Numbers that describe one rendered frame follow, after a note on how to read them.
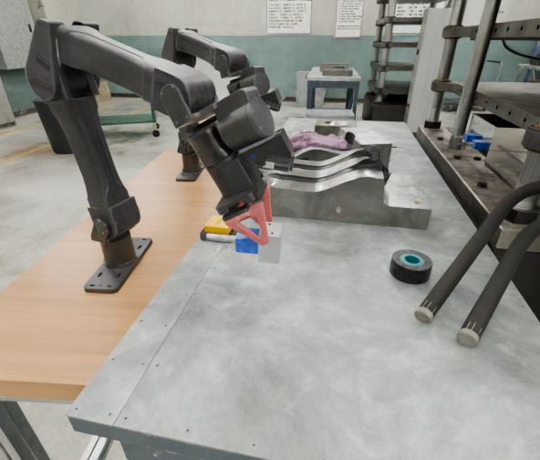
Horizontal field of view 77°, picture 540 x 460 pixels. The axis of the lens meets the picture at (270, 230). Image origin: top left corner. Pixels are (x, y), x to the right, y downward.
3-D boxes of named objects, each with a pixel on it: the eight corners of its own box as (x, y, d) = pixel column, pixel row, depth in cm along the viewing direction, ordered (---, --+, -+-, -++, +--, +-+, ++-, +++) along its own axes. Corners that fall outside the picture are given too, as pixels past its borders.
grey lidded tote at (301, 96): (294, 107, 708) (295, 90, 692) (296, 103, 744) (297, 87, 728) (323, 108, 697) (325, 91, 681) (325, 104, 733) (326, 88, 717)
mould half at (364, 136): (254, 177, 123) (253, 146, 117) (250, 155, 145) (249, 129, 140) (387, 172, 127) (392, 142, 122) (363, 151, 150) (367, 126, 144)
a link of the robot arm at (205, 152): (251, 147, 53) (228, 106, 51) (236, 162, 49) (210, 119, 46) (219, 162, 57) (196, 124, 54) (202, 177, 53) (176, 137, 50)
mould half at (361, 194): (241, 213, 97) (239, 167, 91) (261, 181, 119) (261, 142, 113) (427, 230, 89) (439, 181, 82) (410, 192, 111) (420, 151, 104)
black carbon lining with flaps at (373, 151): (266, 184, 98) (266, 151, 93) (276, 166, 112) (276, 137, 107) (392, 193, 92) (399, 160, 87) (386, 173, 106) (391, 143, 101)
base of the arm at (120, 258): (148, 212, 80) (119, 211, 81) (107, 260, 63) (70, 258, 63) (153, 241, 84) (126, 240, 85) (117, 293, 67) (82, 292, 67)
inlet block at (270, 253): (204, 256, 60) (202, 230, 57) (212, 242, 64) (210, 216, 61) (278, 264, 58) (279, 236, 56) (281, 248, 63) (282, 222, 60)
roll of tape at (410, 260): (381, 265, 75) (384, 252, 73) (413, 259, 77) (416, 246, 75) (403, 287, 68) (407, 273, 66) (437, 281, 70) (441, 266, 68)
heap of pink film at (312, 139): (285, 157, 124) (285, 135, 120) (278, 144, 139) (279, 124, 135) (354, 155, 126) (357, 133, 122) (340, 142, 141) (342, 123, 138)
